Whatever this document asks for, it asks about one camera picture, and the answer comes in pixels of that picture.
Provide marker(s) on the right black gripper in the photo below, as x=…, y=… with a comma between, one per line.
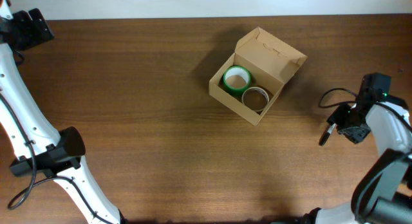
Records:
x=354, y=136

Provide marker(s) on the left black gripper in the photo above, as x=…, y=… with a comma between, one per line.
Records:
x=34, y=37

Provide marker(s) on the white tape roll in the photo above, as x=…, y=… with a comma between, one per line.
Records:
x=255, y=98

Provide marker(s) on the brown cardboard box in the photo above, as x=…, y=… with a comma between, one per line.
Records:
x=271, y=63

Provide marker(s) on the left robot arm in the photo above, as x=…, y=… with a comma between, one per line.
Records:
x=42, y=152

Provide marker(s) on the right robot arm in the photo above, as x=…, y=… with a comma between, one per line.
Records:
x=376, y=199

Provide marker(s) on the black permanent marker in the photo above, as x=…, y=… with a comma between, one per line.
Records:
x=327, y=132

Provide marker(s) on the green tape roll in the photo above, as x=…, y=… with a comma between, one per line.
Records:
x=236, y=79

